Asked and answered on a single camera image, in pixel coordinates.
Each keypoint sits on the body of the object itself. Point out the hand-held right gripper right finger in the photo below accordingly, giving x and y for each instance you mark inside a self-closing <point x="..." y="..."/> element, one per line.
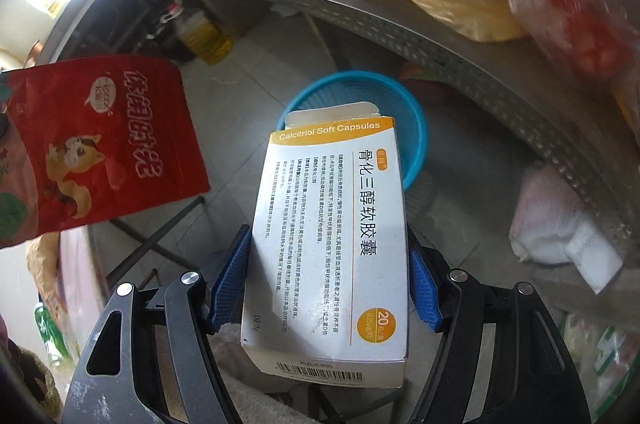
<point x="425" y="294"/>

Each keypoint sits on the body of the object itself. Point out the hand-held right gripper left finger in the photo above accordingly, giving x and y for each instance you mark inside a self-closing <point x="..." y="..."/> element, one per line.
<point x="227" y="284"/>

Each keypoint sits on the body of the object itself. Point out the white orange medicine box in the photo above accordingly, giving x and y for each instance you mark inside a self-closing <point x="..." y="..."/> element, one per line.
<point x="325" y="229"/>

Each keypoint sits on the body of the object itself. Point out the green plastic bottle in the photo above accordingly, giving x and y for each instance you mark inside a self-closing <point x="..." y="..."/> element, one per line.
<point x="52" y="329"/>

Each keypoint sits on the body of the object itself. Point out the blue plastic basket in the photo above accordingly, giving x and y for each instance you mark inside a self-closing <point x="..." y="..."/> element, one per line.
<point x="400" y="114"/>

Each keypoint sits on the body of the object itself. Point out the red snack pouch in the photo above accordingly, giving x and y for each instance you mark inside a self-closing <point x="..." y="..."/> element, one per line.
<point x="100" y="129"/>

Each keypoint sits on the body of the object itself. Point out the cream fluffy blanket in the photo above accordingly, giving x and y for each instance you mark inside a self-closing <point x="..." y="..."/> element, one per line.
<point x="260" y="399"/>

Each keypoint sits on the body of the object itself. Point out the pale pink plastic bag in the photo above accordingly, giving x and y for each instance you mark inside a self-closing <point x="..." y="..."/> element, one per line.
<point x="545" y="224"/>

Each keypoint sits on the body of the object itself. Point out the white green printed bag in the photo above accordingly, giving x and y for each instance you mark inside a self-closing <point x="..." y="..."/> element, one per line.
<point x="600" y="354"/>

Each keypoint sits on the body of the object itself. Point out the cooking oil bottle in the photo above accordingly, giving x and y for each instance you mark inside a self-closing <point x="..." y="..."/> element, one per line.
<point x="207" y="39"/>

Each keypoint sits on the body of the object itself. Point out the perforated metal shelf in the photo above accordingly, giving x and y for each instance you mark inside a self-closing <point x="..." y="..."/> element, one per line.
<point x="400" y="14"/>

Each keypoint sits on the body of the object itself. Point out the red plastic bag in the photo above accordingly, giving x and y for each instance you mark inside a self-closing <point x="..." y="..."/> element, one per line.
<point x="575" y="34"/>

